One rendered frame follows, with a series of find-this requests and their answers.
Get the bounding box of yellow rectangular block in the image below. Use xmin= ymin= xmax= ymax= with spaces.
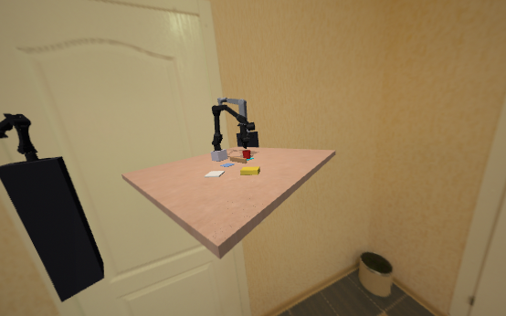
xmin=240 ymin=167 xmax=260 ymax=175

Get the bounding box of tan wooden bar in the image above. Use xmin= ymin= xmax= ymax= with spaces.
xmin=229 ymin=156 xmax=247 ymax=163

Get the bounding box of cream flat square tile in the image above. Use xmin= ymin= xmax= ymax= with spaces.
xmin=205 ymin=171 xmax=225 ymax=177

